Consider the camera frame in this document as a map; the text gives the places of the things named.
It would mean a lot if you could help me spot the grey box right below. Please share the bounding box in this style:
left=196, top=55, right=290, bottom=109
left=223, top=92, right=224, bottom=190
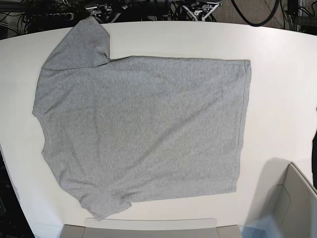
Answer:
left=257, top=163, right=317, bottom=238

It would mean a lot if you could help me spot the grey T-shirt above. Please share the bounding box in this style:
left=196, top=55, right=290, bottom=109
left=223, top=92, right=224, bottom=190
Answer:
left=33, top=17, right=252, bottom=221

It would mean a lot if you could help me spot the grey bin front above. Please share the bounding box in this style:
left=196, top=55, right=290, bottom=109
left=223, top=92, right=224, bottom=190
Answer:
left=60, top=218, right=242, bottom=238

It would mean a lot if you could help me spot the black power strip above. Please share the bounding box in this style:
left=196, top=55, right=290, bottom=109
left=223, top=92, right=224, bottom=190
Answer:
left=33, top=12, right=75, bottom=21

